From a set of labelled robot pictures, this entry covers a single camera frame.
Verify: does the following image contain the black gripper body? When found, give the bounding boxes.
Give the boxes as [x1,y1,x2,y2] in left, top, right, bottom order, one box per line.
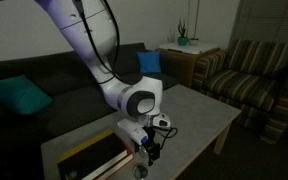
[144,127,157,149]

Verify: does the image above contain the silver round metal weight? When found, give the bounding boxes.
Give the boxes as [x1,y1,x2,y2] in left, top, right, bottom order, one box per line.
[132,163,148,180]

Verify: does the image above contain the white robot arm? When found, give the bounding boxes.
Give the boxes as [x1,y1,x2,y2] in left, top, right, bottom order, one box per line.
[34,0,164,165]

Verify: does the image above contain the red bottom book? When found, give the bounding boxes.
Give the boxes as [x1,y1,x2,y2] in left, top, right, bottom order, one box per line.
[95,150,133,180]

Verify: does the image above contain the grey marble coffee table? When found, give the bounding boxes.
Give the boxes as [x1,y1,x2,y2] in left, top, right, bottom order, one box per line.
[41,85,240,180]

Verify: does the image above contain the black yellow-spined top book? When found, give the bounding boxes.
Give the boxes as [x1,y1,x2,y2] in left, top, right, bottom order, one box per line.
[57,129,128,180]

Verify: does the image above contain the blue cushion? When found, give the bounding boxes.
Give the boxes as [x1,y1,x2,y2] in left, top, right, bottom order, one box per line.
[137,51,161,74]

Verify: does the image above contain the white tray on side table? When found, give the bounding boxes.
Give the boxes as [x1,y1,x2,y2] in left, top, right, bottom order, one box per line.
[159,43,218,55]

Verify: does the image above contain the teal plant pot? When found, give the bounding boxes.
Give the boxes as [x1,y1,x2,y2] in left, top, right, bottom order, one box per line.
[177,37,188,46]

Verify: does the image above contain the small white plant pot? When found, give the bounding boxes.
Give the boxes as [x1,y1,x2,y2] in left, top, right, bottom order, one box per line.
[189,38,199,46]

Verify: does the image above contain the striped armchair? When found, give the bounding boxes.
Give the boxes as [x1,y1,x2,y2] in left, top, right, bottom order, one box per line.
[192,39,288,144]

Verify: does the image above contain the dark grey fabric sofa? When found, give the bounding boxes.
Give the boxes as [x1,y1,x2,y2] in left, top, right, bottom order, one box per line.
[0,41,182,180]

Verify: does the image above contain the teal cushion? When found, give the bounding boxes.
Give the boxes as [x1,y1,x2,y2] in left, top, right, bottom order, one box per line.
[0,75,53,116]

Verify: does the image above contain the window blinds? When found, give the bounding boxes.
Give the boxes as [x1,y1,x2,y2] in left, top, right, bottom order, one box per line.
[231,0,288,43]

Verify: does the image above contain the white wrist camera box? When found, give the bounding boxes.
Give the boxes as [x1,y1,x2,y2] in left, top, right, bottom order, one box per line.
[117,119,148,145]

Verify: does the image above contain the black camera cable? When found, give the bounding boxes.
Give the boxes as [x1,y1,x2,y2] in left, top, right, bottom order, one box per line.
[73,0,179,151]

